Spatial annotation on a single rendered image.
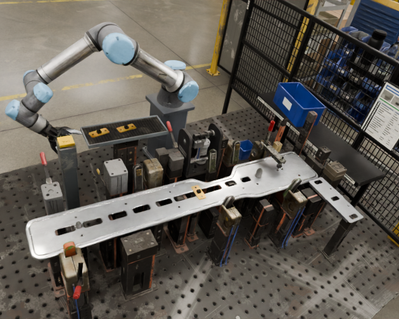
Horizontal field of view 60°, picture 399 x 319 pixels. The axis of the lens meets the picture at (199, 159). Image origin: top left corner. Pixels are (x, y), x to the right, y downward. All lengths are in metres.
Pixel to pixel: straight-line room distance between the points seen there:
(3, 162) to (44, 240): 1.96
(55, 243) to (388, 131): 1.65
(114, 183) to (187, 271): 0.53
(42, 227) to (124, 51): 0.76
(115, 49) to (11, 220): 0.96
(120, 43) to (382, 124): 1.37
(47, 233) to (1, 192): 0.69
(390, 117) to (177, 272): 1.31
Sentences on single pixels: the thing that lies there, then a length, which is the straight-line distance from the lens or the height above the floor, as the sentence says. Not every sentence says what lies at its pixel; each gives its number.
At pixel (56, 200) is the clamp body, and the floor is 1.04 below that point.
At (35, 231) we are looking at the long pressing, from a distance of 1.45.
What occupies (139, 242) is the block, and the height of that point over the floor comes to 1.03.
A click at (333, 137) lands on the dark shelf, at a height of 1.03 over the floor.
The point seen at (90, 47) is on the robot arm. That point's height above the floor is 1.45.
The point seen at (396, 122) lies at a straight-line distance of 2.02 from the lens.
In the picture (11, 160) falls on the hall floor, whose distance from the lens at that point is 3.33.
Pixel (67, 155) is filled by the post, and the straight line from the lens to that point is 1.58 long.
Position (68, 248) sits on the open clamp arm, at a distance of 1.26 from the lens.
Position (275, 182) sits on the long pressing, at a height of 1.00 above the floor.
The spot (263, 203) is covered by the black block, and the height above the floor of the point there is 0.99.
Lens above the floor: 2.12
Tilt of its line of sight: 40 degrees down
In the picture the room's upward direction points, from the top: 12 degrees clockwise
